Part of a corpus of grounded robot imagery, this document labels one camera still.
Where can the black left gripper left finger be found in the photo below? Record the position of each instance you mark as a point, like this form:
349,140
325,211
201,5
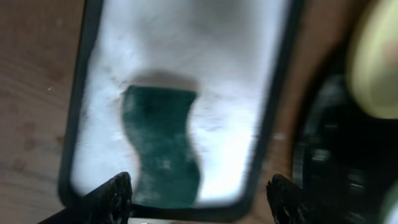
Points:
110,203

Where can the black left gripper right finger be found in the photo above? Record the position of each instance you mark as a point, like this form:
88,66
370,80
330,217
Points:
292,205

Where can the green scrubbing sponge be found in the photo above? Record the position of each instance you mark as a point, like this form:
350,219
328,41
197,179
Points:
155,121

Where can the round black serving tray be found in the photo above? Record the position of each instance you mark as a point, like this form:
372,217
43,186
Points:
345,159

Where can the yellow plate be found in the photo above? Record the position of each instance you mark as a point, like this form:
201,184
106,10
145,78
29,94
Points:
372,60

